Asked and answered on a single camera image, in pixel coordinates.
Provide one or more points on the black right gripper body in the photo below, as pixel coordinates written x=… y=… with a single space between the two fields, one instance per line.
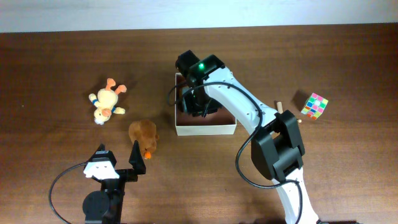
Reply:
x=198 y=104

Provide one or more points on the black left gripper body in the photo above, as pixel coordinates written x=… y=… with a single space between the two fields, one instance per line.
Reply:
x=126 y=175

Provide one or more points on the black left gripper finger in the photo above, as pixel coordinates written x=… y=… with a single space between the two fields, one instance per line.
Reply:
x=101 y=154
x=136 y=159

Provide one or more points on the yellow wooden rattle drum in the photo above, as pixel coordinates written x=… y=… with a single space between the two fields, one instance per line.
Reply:
x=280 y=110

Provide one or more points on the colourful puzzle cube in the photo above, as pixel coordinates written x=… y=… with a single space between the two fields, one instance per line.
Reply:
x=314 y=106

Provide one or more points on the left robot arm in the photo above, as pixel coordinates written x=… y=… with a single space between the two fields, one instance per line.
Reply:
x=105 y=205

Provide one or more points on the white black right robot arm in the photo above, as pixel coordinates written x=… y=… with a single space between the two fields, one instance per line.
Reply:
x=275 y=139

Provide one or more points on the brown plush toy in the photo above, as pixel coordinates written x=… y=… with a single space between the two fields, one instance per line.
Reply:
x=145 y=133

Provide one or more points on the white cardboard box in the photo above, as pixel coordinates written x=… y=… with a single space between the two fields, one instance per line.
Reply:
x=221 y=122

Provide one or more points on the yellow duck plush toy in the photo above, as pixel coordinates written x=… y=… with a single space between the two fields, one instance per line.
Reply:
x=105 y=102

